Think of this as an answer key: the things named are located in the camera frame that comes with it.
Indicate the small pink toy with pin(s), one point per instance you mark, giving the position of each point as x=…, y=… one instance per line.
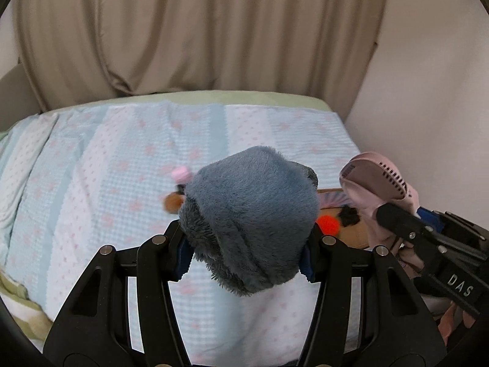
x=180, y=173

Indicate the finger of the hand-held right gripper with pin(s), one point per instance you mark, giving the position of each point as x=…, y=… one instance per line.
x=401, y=223

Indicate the orange pompom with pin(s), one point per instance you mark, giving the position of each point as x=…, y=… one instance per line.
x=328, y=224

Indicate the brown cardboard box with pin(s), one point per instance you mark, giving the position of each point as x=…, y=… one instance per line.
x=353, y=235

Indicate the beige curtain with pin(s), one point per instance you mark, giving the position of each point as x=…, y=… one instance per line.
x=198, y=26

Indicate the small brown toy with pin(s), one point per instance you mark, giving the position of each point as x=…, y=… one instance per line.
x=172, y=201

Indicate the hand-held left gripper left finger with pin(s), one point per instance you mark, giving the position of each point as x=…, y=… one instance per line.
x=182, y=260

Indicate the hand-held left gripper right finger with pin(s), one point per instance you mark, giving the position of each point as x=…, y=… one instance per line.
x=306, y=264

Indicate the blue-grey plush toy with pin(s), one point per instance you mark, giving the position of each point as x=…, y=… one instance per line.
x=250, y=214

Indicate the black fuzzy toy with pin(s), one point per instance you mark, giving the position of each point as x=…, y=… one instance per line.
x=348, y=216

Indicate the light blue star-print blanket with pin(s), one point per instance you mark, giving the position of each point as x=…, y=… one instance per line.
x=95, y=183

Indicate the pink fabric cap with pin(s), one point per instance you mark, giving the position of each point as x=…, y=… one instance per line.
x=372, y=183

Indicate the green bed sheet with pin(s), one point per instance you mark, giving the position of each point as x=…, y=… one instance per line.
x=244, y=96

